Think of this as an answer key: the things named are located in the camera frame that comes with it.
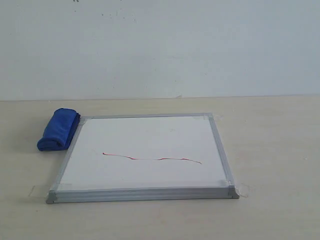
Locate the white board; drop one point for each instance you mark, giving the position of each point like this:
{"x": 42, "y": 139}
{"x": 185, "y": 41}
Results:
{"x": 144, "y": 158}

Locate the clear tape corner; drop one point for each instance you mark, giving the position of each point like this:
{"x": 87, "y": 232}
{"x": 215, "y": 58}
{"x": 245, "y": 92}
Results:
{"x": 243, "y": 190}
{"x": 39, "y": 191}

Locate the blue cloth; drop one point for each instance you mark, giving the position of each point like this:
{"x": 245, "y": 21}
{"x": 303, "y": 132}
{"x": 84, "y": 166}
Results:
{"x": 60, "y": 130}

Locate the clear tape front right corner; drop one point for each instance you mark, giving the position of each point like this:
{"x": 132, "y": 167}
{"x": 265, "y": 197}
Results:
{"x": 243, "y": 190}

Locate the clear tape front left corner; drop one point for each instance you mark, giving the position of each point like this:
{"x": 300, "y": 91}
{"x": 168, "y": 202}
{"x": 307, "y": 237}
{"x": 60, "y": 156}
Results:
{"x": 39, "y": 191}

